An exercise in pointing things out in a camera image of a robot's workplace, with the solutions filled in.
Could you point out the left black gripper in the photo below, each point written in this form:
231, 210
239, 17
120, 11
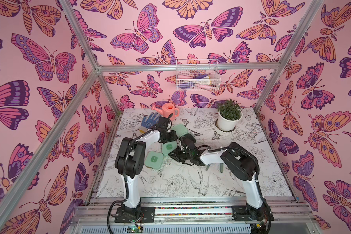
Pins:
173, 136

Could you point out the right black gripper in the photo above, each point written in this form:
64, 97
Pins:
181, 153

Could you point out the green clipper case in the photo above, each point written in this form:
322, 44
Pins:
154, 160

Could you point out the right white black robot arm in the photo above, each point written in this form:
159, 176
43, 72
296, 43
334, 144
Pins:
241, 163

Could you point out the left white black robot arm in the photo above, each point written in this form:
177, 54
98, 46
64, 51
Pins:
130, 162

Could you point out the blue garden glove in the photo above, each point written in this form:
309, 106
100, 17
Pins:
150, 123

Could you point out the pink watering can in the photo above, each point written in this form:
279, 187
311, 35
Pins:
167, 110

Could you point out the potted green plant white pot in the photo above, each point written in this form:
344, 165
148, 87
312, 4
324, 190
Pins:
229, 114

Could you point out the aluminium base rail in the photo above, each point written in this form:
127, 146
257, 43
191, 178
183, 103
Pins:
194, 216

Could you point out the white wire wall basket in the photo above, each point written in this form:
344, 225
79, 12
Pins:
197, 75

